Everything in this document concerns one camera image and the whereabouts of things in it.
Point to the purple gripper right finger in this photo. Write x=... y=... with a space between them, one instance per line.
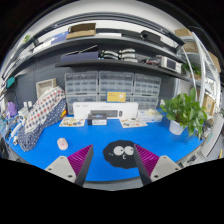
x=152 y=167

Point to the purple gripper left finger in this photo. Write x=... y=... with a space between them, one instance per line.
x=73 y=168

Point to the black cartoon-face mouse pad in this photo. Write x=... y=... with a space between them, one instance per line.
x=120 y=154

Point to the blue table mat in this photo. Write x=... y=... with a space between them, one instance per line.
x=155 y=137

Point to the left colourful sticker sheet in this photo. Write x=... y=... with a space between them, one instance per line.
x=72 y=122

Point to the colourful sticker sheet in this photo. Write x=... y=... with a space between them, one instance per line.
x=132 y=123
x=72 y=122

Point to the right colourful sticker sheet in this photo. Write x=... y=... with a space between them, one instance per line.
x=132 y=123

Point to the white tissue pack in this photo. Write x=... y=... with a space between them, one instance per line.
x=149 y=116

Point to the small black and white box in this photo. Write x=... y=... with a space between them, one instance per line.
x=98 y=119

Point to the long white keyboard box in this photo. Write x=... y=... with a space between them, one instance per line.
x=112 y=110

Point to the green potted plant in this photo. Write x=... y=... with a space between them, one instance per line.
x=185 y=112

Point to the patterned fabric bundle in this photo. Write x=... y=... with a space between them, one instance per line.
x=48 y=110

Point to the right grey drawer cabinet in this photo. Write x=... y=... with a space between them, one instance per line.
x=146 y=91

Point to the grey drawer cabinet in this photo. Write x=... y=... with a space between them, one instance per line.
x=81 y=87
x=115 y=81
x=146 y=91

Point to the yellow label card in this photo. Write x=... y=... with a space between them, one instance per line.
x=116 y=96

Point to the left grey drawer cabinet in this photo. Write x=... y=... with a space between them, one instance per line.
x=81 y=87

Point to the purple plush toy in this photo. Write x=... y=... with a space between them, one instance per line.
x=11 y=110

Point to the white woven basket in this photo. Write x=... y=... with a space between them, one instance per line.
x=43 y=86

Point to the middle grey drawer cabinet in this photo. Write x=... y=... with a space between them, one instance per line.
x=115 y=81

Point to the white electronic instrument on shelf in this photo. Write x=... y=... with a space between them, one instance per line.
x=169 y=64

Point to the white metal shelving rack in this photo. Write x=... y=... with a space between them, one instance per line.
x=197 y=55

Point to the cardboard box on shelf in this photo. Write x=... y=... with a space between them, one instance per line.
x=81 y=30

